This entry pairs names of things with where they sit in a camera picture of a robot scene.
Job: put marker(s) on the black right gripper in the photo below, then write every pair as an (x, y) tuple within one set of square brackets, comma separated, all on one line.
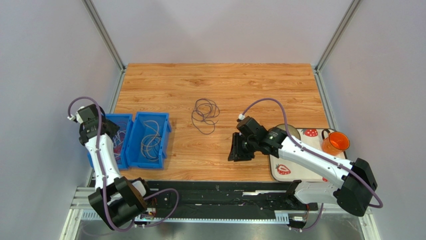
[(240, 148)]

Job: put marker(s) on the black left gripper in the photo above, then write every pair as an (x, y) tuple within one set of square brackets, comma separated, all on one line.
[(112, 126)]

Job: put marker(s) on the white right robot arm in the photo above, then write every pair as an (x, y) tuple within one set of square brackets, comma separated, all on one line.
[(350, 184)]

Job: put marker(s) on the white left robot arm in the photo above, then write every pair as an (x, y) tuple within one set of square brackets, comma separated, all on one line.
[(117, 200)]

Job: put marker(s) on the blue plastic bin left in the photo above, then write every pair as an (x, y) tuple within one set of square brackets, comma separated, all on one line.
[(120, 140)]

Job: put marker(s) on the blue plastic bin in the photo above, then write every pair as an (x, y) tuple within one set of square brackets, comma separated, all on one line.
[(120, 140), (148, 141)]

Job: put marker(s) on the strawberry print tray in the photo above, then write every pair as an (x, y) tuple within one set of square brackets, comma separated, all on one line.
[(283, 170)]

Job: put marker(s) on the beige bowl black rim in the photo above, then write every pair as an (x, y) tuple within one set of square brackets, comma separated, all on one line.
[(292, 130)]

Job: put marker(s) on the blue plastic bin right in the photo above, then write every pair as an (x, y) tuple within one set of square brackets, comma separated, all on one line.
[(148, 141)]

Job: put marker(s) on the orange plastic cup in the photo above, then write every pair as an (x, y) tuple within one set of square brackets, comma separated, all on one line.
[(334, 142)]

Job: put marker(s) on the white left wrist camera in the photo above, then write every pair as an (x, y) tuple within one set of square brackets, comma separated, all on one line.
[(79, 116)]

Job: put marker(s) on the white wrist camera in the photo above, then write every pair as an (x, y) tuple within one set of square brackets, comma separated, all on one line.
[(241, 117), (79, 116)]

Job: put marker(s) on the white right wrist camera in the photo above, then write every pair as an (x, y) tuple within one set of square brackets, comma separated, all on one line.
[(241, 117)]

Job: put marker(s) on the slotted white cable duct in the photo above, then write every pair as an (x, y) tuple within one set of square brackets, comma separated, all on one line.
[(279, 217)]

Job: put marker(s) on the aluminium frame post left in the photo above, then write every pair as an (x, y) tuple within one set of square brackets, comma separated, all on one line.
[(97, 20)]

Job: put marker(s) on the aluminium frame post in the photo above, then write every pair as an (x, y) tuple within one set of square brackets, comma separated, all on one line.
[(343, 24), (97, 20)]

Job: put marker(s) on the aluminium frame post right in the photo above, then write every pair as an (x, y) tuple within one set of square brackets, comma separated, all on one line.
[(343, 24)]

